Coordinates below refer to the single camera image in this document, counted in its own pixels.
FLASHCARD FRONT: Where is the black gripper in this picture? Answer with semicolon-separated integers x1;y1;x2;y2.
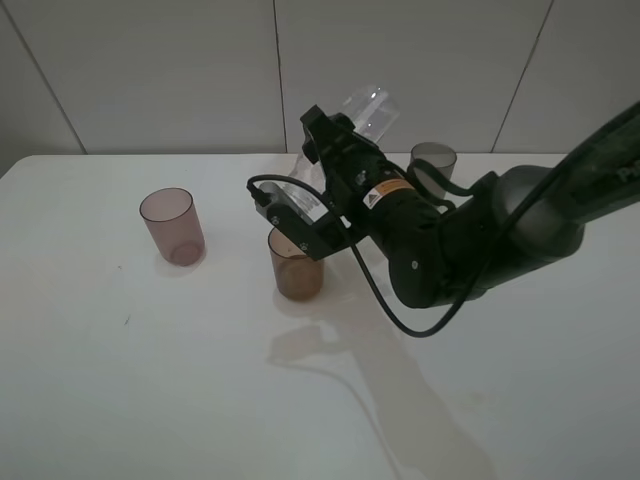
300;105;425;240

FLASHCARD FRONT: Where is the clear plastic water bottle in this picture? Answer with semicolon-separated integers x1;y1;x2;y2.
282;85;399;221

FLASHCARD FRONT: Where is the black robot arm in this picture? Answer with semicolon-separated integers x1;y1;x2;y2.
301;106;639;308

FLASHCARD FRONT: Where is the grey translucent plastic cup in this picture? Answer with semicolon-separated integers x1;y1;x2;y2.
410;142;457;199

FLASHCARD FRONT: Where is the brown translucent plastic cup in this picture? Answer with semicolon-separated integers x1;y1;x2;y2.
268;228;324;301

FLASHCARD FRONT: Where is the pink translucent plastic cup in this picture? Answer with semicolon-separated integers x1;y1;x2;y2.
139;187;205;267

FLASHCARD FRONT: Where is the black camera cable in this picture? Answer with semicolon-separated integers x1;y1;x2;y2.
245;102;640;339

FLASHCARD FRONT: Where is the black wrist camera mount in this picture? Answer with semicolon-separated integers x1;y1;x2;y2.
247;181;349;260

